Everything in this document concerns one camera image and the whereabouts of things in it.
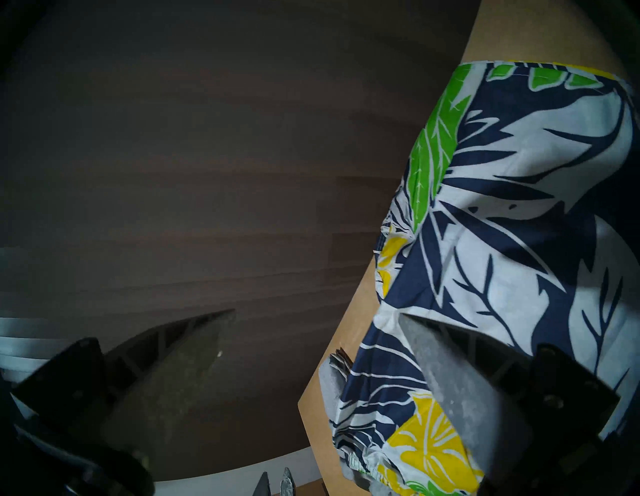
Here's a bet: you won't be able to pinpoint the floral print shorts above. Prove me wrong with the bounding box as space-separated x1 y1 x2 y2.
329 60 640 496

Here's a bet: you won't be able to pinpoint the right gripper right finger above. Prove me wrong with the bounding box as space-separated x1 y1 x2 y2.
398 312 539 490

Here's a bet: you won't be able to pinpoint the grey shorts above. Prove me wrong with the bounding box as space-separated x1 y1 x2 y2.
318 348 382 495

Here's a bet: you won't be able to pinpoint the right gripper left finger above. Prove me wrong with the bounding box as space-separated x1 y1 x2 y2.
101 308 237 466

